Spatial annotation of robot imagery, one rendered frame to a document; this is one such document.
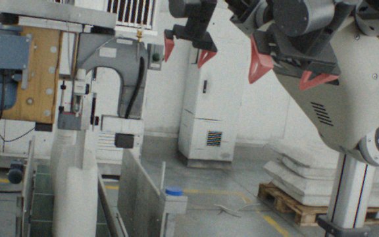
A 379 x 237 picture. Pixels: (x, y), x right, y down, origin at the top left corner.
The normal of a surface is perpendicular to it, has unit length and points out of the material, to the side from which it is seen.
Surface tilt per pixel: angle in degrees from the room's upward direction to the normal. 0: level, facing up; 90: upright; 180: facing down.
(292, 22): 110
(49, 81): 90
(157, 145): 90
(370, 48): 90
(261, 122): 90
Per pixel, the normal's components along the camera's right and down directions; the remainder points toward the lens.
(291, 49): 0.32, -0.58
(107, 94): 0.28, 0.18
